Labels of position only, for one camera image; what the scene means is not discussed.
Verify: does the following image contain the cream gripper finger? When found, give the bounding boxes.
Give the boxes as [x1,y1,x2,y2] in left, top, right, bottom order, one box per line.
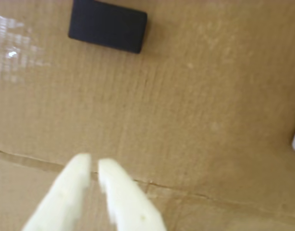
[21,153,92,231]
[98,157,166,231]

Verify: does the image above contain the brown cardboard sheet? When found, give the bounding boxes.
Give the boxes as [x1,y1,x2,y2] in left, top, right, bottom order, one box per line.
[0,0,295,231]

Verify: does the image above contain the black rectangular block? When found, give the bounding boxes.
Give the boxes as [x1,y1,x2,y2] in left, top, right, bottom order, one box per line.
[67,0,148,54]

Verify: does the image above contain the clear shiny packing tape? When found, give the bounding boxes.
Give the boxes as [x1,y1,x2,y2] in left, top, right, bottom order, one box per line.
[0,13,51,84]

